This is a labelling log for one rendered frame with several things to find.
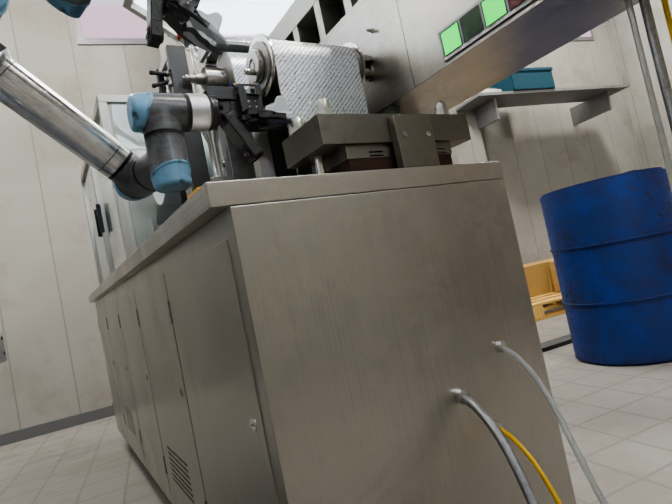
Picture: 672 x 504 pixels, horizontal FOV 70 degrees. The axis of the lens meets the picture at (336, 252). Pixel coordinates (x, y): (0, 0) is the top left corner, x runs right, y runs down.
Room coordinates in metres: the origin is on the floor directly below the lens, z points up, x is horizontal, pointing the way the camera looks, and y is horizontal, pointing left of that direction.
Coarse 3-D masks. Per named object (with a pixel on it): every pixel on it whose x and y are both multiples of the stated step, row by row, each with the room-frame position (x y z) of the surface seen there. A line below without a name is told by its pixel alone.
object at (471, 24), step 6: (474, 12) 0.98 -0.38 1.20; (462, 18) 1.00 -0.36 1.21; (468, 18) 0.99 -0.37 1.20; (474, 18) 0.98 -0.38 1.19; (480, 18) 0.97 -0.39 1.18; (462, 24) 1.01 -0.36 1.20; (468, 24) 0.99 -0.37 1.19; (474, 24) 0.98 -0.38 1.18; (480, 24) 0.97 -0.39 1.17; (468, 30) 1.00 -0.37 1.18; (474, 30) 0.99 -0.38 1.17; (480, 30) 0.97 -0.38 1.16; (468, 36) 1.00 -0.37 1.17
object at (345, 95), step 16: (288, 80) 1.09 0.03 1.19; (304, 80) 1.11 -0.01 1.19; (320, 80) 1.14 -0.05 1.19; (336, 80) 1.16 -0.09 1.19; (352, 80) 1.19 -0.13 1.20; (288, 96) 1.09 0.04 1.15; (304, 96) 1.11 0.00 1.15; (320, 96) 1.13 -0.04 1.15; (336, 96) 1.15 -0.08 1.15; (352, 96) 1.18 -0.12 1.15; (304, 112) 1.10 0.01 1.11; (336, 112) 1.15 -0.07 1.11; (352, 112) 1.17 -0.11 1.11; (288, 128) 1.08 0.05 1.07
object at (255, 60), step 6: (252, 54) 1.10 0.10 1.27; (258, 54) 1.09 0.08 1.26; (246, 60) 1.13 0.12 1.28; (252, 60) 1.12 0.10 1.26; (258, 60) 1.08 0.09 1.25; (246, 66) 1.14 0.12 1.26; (252, 66) 1.11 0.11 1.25; (258, 66) 1.09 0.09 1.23; (264, 66) 1.09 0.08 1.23; (258, 72) 1.09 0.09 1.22; (264, 72) 1.10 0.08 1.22; (252, 78) 1.12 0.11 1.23; (258, 78) 1.11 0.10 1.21
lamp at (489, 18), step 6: (486, 0) 0.95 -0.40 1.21; (492, 0) 0.94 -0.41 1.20; (498, 0) 0.93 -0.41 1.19; (486, 6) 0.95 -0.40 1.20; (492, 6) 0.94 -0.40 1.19; (498, 6) 0.93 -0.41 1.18; (504, 6) 0.92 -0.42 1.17; (486, 12) 0.95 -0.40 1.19; (492, 12) 0.94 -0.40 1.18; (498, 12) 0.93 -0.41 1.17; (504, 12) 0.92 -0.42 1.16; (486, 18) 0.96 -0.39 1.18; (492, 18) 0.94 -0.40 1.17; (486, 24) 0.96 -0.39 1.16
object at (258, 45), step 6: (258, 42) 1.10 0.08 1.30; (252, 48) 1.13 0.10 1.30; (258, 48) 1.10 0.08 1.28; (264, 48) 1.08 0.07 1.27; (264, 54) 1.08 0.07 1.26; (264, 60) 1.09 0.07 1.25; (264, 78) 1.10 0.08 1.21; (276, 78) 1.10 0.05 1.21; (264, 84) 1.11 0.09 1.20; (276, 84) 1.12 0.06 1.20; (276, 90) 1.14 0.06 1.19
